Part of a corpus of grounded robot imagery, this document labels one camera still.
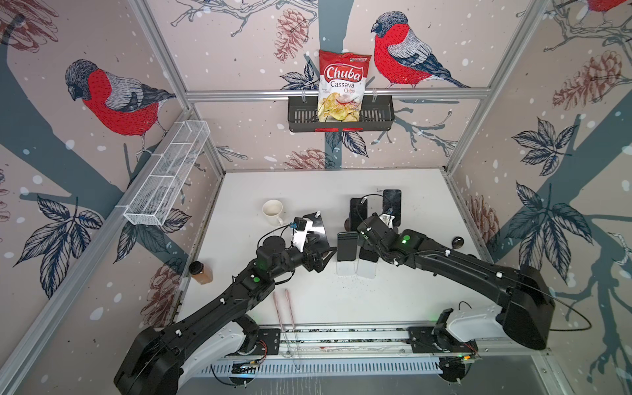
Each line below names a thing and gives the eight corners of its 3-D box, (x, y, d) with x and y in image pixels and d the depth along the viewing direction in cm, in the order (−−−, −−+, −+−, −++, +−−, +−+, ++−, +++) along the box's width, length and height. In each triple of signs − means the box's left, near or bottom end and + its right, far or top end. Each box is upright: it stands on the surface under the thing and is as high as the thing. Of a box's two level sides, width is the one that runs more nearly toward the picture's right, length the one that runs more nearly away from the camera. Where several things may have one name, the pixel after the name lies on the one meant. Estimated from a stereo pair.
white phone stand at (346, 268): (336, 275, 89) (336, 272, 87) (335, 264, 92) (336, 261, 90) (355, 275, 89) (356, 272, 87) (354, 264, 92) (355, 261, 90)
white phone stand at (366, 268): (355, 276, 89) (357, 271, 85) (357, 263, 92) (358, 258, 89) (374, 280, 88) (376, 275, 84) (375, 267, 91) (377, 262, 88)
